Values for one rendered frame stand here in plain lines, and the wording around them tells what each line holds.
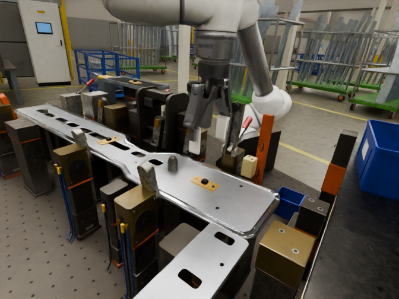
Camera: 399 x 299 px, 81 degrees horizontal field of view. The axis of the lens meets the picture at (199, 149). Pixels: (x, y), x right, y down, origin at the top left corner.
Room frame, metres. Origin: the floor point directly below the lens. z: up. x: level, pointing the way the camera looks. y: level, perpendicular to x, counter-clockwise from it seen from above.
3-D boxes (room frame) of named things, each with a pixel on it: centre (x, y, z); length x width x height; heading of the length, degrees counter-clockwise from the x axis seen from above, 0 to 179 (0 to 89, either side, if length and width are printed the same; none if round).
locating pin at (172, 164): (0.66, 0.08, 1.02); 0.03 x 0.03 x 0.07
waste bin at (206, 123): (3.96, 0.02, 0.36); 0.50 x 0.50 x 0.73
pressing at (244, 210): (0.86, 0.38, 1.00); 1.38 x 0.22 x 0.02; 55
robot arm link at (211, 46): (0.59, -0.02, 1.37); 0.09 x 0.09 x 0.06
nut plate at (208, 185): (0.59, -0.02, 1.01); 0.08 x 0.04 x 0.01; 55
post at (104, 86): (1.41, 0.57, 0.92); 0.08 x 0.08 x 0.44; 55
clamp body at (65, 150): (0.66, 0.42, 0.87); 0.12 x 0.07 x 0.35; 145
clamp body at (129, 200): (0.44, 0.15, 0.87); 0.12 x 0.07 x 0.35; 145
